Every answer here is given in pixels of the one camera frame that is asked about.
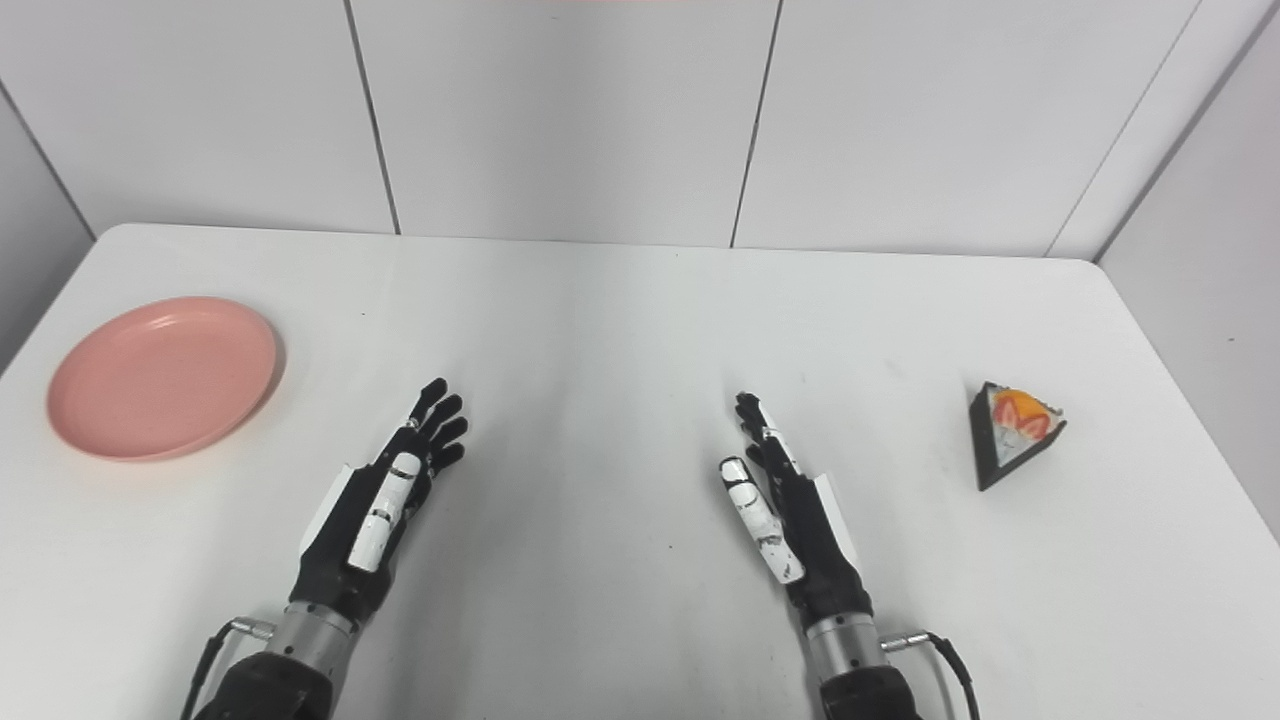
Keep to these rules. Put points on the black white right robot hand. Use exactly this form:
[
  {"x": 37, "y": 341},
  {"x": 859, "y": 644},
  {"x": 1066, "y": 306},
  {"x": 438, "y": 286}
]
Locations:
[{"x": 815, "y": 540}]

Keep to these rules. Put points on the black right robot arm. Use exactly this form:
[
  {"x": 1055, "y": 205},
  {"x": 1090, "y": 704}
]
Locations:
[{"x": 860, "y": 680}]

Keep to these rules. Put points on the chocolate cake slice with fruit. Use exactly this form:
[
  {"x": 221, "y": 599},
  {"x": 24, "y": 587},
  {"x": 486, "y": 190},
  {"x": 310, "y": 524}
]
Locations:
[{"x": 1005, "y": 440}]

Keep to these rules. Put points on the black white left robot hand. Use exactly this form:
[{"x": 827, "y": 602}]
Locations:
[{"x": 340, "y": 530}]

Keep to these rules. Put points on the pink round plate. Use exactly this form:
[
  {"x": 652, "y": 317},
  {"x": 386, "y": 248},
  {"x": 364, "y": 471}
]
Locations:
[{"x": 160, "y": 378}]

